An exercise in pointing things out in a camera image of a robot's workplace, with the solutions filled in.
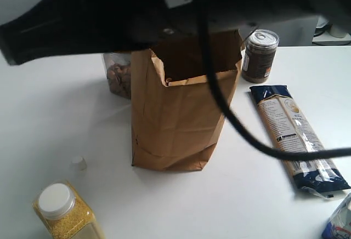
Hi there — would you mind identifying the brown paper bag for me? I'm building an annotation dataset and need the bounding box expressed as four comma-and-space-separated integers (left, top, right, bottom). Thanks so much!
130, 28, 246, 172

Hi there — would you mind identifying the white cap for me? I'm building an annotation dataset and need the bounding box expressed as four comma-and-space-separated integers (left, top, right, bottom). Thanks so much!
70, 156, 87, 171

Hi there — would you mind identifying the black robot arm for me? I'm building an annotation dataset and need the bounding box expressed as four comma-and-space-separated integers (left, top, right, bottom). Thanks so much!
1, 0, 350, 66

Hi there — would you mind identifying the nut jar with gold lid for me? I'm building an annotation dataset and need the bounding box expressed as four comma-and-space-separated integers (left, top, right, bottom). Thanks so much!
102, 53, 131, 99

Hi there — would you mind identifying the dark can with pull tab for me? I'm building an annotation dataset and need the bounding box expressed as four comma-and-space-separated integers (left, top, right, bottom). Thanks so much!
241, 29, 279, 84

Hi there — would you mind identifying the blue spaghetti pasta packet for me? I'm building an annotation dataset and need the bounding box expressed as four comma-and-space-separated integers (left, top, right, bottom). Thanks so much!
250, 85, 350, 198

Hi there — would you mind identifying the yellow grain jar white lid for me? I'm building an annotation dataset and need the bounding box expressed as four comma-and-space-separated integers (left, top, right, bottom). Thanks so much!
32, 180, 105, 239

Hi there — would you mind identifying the white cylinder in background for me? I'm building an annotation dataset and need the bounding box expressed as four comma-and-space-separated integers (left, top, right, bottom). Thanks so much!
329, 21, 349, 38

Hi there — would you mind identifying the blue white plastic packet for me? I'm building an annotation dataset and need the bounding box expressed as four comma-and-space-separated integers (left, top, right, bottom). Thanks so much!
321, 194, 351, 239

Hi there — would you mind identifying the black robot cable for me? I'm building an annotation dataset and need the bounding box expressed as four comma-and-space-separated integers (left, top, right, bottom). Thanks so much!
196, 0, 351, 161

